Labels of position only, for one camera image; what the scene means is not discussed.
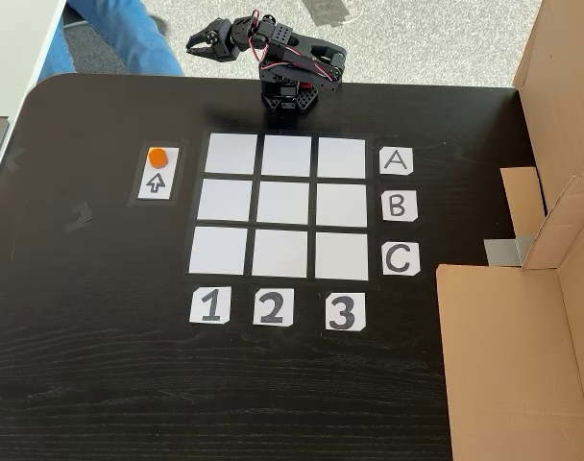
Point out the brown cardboard screen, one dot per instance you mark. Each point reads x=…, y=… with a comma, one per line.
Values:
x=508, y=360

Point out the white nine-square grid sheet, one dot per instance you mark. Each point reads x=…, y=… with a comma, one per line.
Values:
x=282, y=204

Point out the round orange token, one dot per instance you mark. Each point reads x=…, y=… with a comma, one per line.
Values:
x=157, y=157

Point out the grey floor outlet plate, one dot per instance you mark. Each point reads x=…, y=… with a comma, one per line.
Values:
x=330, y=9

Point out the white desk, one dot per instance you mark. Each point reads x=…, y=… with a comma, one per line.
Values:
x=13, y=48

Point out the paper sheet letter C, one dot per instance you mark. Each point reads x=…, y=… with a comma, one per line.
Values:
x=400, y=259

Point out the paper sheet number 3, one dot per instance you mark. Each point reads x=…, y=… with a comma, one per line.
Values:
x=345, y=312

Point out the paper sheet letter A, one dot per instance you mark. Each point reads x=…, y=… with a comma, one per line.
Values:
x=396, y=161

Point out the paper sheet number 1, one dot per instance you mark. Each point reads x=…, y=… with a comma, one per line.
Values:
x=210, y=305

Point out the paper sheet number 2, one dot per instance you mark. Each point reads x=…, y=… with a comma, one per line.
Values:
x=274, y=306

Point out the person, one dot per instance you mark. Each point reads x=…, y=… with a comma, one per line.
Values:
x=128, y=38

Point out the white arrow paper sheet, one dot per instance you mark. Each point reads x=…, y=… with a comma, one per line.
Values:
x=158, y=185

